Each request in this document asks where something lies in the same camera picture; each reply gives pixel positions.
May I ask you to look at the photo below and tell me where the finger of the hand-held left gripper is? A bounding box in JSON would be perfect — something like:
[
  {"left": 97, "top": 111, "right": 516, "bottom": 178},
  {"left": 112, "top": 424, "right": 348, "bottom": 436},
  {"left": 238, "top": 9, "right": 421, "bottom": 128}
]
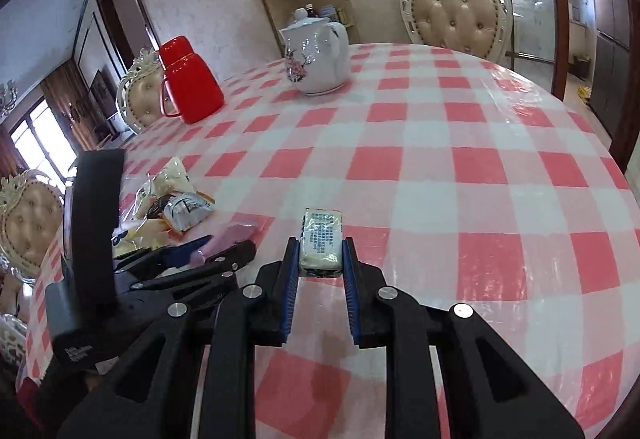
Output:
[
  {"left": 112, "top": 235, "right": 213, "bottom": 272},
  {"left": 127, "top": 240, "right": 258, "bottom": 305}
]

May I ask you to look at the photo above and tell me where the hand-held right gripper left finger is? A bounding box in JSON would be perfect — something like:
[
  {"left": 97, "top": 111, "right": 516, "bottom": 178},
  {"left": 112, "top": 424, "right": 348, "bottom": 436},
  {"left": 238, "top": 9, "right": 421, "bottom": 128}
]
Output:
[{"left": 57, "top": 236, "right": 301, "bottom": 439}]

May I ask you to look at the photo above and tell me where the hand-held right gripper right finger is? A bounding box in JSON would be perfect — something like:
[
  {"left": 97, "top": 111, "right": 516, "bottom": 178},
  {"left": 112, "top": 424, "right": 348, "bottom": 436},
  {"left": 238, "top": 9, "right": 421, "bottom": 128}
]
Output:
[{"left": 341, "top": 236, "right": 586, "bottom": 439}]

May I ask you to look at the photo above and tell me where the cream yellow snack packet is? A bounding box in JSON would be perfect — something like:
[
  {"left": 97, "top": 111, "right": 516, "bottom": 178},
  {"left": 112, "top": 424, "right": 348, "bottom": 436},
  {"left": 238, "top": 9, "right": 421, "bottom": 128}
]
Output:
[{"left": 112, "top": 218, "right": 168, "bottom": 254}]

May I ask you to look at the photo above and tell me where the white blue-print snack packet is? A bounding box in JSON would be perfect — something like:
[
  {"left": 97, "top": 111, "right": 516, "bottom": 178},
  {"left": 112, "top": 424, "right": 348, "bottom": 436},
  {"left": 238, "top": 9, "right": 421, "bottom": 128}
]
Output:
[{"left": 299, "top": 208, "right": 346, "bottom": 279}]

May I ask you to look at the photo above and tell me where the black snack packet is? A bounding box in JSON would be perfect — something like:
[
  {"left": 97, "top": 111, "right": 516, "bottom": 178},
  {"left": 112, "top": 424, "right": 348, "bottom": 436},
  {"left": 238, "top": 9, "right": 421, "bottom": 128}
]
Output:
[{"left": 149, "top": 197, "right": 174, "bottom": 221}]

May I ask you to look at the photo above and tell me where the white snack packet orange edge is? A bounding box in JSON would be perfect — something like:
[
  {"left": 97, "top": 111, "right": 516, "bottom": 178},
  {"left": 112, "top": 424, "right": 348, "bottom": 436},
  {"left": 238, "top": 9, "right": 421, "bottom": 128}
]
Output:
[{"left": 162, "top": 191, "right": 217, "bottom": 235}]

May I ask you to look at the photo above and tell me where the small clear biscuit packet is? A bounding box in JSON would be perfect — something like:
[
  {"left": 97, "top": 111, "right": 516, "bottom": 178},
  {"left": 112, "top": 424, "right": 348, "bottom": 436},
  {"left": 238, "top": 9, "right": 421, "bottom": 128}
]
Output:
[{"left": 119, "top": 173, "right": 153, "bottom": 221}]

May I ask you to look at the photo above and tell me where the cream tufted ornate chair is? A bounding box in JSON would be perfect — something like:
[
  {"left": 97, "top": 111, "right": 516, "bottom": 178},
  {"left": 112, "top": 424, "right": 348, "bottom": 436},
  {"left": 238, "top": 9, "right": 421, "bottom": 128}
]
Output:
[
  {"left": 399, "top": 0, "right": 513, "bottom": 64},
  {"left": 0, "top": 169, "right": 66, "bottom": 285},
  {"left": 116, "top": 48, "right": 168, "bottom": 136}
]

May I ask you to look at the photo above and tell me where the window with brown curtain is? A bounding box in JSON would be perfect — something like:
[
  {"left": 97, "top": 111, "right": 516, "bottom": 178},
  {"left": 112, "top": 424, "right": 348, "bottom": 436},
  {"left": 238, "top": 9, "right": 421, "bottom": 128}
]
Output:
[{"left": 9, "top": 59, "right": 103, "bottom": 182}]

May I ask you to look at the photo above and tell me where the red white checked tablecloth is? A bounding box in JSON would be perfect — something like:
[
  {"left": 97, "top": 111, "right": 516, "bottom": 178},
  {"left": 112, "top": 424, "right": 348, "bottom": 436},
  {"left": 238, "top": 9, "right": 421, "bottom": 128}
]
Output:
[{"left": 15, "top": 43, "right": 633, "bottom": 439}]

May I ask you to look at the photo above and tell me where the red plastic thermos jug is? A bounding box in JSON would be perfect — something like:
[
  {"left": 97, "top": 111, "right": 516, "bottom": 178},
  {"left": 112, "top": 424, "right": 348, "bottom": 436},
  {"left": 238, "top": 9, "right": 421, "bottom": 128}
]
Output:
[{"left": 158, "top": 36, "right": 225, "bottom": 124}]

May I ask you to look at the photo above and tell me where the white floral ceramic teapot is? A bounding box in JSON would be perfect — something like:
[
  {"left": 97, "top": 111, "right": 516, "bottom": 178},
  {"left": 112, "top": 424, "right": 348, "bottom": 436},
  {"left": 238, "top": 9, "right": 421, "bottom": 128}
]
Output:
[{"left": 278, "top": 8, "right": 351, "bottom": 96}]

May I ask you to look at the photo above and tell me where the dark wooden door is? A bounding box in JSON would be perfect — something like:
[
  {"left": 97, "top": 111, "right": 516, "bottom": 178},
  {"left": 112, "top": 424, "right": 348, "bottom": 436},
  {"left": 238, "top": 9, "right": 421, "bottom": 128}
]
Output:
[{"left": 99, "top": 0, "right": 161, "bottom": 64}]

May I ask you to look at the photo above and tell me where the dark tall cabinet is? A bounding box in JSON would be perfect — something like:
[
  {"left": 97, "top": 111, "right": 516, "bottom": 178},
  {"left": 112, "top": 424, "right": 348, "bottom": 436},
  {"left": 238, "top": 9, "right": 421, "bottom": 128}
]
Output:
[{"left": 582, "top": 0, "right": 632, "bottom": 140}]

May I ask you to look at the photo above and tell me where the dark framed wall picture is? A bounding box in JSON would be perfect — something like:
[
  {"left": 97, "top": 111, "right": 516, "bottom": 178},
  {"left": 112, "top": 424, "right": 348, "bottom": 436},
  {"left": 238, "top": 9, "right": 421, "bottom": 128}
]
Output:
[{"left": 72, "top": 0, "right": 131, "bottom": 80}]

